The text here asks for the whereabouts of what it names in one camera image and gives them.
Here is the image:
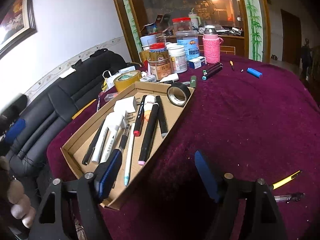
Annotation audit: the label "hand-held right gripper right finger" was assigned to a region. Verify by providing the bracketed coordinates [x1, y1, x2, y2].
[194, 151, 290, 240]

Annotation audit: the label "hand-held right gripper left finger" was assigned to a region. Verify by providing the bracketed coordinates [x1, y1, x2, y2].
[30, 149, 123, 240]

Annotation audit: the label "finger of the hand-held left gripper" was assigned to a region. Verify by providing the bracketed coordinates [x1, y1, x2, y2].
[0, 93, 27, 125]
[4, 119, 26, 144]

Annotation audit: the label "white slim pen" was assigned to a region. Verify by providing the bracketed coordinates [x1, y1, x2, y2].
[124, 122, 136, 187]

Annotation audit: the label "thick white marker pen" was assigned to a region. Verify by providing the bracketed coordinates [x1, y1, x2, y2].
[99, 127, 121, 163]

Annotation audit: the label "dark grey pen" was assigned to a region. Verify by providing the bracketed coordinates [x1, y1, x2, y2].
[82, 118, 107, 166]

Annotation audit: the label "clear gel pen black cap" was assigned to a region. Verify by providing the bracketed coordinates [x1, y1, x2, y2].
[117, 124, 131, 156]

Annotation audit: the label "cardboard box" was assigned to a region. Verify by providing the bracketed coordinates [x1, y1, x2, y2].
[61, 81, 196, 210]

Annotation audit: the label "white charger plug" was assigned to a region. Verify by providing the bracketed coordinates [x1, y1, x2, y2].
[105, 111, 132, 131]
[114, 97, 141, 117]

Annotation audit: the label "black grey marker pale caps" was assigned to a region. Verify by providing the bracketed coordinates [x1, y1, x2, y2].
[138, 104, 160, 166]

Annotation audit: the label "black marker red caps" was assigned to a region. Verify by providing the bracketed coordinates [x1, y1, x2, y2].
[133, 95, 148, 137]

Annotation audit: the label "black marker grey cap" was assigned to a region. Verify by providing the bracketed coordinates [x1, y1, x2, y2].
[155, 95, 169, 139]

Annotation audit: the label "white tube orange cap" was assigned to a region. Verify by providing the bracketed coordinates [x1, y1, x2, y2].
[144, 95, 157, 122]

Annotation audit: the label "black tape roll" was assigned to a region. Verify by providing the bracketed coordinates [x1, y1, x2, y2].
[167, 82, 192, 107]

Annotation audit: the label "person's left hand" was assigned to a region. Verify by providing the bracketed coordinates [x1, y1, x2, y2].
[7, 179, 37, 228]

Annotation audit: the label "black leather sofa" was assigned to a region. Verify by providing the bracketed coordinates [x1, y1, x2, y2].
[0, 50, 128, 180]

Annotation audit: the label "white paper sheet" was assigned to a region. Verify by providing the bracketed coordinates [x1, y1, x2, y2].
[58, 69, 76, 79]

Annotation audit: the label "yellow pen on tablecloth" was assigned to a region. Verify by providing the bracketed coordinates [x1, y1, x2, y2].
[271, 170, 303, 190]

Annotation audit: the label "clear ballpoint pen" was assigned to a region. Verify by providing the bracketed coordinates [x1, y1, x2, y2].
[273, 192, 306, 203]

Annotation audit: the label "yellow tape roll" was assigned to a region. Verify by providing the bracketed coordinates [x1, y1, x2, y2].
[113, 70, 141, 93]

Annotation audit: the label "white paper bag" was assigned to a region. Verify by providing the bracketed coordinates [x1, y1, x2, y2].
[102, 70, 121, 90]

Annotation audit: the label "black marker teal cap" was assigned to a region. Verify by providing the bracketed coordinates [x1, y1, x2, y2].
[202, 62, 222, 73]
[202, 66, 223, 81]
[203, 64, 223, 77]

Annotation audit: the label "white oval plastic case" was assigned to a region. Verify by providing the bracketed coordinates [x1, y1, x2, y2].
[158, 73, 180, 83]

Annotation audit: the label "small blue white box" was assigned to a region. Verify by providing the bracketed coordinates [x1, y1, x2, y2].
[188, 56, 206, 69]

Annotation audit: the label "blue cylindrical battery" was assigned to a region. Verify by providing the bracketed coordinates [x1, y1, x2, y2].
[247, 68, 263, 79]

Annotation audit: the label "clear jar brown label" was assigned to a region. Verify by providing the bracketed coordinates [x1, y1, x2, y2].
[147, 56, 172, 81]

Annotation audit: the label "white plastic jar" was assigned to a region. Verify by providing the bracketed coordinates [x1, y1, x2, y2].
[167, 45, 188, 73]

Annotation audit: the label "gold box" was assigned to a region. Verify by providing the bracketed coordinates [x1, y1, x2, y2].
[139, 50, 151, 68]

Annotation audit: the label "pink knitted bottle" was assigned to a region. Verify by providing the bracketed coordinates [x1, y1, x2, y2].
[202, 25, 223, 64]

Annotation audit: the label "clear jar blue label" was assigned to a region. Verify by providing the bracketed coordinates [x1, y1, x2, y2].
[175, 30, 200, 58]

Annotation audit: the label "clear jar red lid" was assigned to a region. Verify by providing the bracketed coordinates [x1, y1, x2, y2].
[172, 17, 193, 34]

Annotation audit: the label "white green cup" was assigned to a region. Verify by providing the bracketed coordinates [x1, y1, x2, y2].
[188, 12, 202, 28]

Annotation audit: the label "dark blue jacket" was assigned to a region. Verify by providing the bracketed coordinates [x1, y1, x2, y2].
[301, 38, 313, 78]

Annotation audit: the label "brown wooden door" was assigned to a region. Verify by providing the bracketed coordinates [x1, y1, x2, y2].
[280, 9, 302, 66]

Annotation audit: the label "framed wall picture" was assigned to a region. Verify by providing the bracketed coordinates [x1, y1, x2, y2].
[0, 0, 38, 58]

